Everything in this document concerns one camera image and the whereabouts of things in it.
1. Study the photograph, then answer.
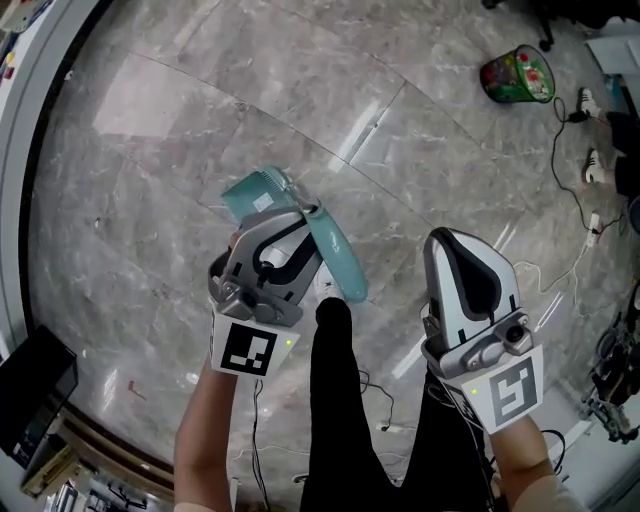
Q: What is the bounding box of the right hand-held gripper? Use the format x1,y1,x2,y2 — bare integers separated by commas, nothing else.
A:
421,227,546,435

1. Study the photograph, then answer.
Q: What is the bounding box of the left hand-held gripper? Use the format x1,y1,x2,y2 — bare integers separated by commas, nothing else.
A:
207,207,324,377

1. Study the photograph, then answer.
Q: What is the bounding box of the teal plastic dustpan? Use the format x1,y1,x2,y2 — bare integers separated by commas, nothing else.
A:
221,166,369,304

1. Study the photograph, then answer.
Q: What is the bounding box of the person's right forearm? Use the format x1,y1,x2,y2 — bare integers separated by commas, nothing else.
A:
485,413,569,512

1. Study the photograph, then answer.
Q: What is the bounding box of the person's left forearm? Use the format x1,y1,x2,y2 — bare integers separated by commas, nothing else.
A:
172,368,242,512

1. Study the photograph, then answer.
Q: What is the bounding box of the grey marble floor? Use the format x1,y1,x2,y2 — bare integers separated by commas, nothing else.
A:
19,0,640,506

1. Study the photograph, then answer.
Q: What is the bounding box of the person's white shoe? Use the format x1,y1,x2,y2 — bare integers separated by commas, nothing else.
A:
314,263,347,307

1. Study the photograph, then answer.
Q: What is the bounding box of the metal wheeled device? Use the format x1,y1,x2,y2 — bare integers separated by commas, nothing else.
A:
578,294,640,444

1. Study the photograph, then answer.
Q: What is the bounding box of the person's left leg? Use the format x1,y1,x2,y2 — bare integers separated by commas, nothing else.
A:
298,297,404,512

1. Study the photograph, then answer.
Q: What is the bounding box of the black mesh waste basket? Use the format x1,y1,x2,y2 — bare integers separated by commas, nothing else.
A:
479,43,558,105

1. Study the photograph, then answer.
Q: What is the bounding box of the black office chair base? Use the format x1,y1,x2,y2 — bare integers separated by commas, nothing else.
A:
481,0,557,52

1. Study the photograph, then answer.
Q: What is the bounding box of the white flat box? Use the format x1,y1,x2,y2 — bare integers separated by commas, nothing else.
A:
584,36,640,77

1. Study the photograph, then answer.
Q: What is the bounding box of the black box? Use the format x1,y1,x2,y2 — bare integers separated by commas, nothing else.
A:
0,324,80,470

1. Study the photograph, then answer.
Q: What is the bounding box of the white floor cable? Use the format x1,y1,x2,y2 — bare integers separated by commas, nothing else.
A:
513,238,601,317

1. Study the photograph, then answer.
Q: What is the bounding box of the looped black floor cable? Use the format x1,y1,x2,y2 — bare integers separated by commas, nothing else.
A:
358,368,397,432

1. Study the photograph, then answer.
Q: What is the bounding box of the long black floor cable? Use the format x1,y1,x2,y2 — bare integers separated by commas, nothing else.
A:
549,96,627,237

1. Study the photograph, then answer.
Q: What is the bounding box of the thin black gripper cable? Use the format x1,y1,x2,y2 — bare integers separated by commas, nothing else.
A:
251,378,272,512

